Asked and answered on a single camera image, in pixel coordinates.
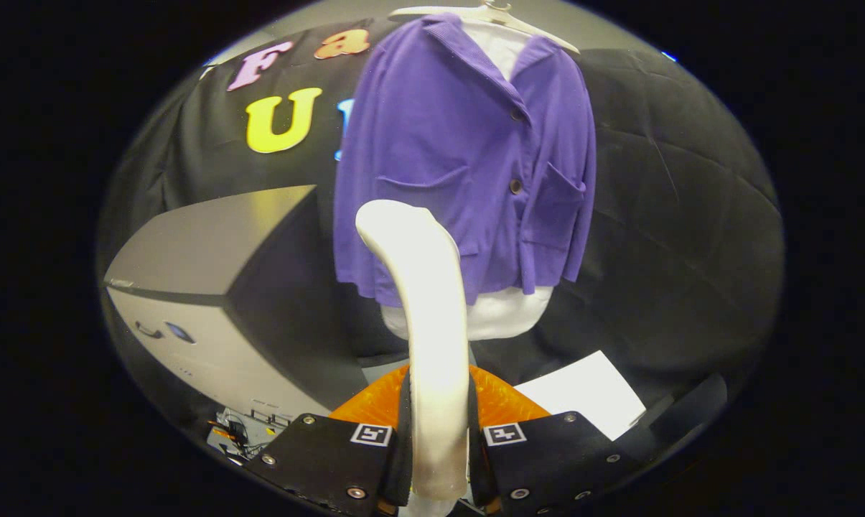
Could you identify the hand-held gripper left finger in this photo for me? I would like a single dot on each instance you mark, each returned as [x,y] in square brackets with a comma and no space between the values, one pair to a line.
[332,459]

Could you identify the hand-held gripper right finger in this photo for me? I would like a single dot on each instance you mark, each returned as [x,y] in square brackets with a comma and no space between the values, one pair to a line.
[554,459]

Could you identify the white garment steamer head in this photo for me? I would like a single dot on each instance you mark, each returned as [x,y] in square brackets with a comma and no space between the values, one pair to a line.
[432,323]

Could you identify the cream plastic clothes hanger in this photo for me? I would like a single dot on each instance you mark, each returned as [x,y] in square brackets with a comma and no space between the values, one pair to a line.
[547,39]

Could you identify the white floor sheet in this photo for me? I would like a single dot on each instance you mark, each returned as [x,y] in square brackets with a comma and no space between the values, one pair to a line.
[590,391]

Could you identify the dark bulky object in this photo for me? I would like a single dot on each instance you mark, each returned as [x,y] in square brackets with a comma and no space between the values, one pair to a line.
[683,416]

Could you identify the white undershirt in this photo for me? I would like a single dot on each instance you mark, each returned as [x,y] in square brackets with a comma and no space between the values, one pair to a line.
[504,312]

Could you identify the grey metal cabinet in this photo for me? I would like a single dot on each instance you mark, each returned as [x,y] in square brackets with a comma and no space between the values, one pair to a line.
[209,244]

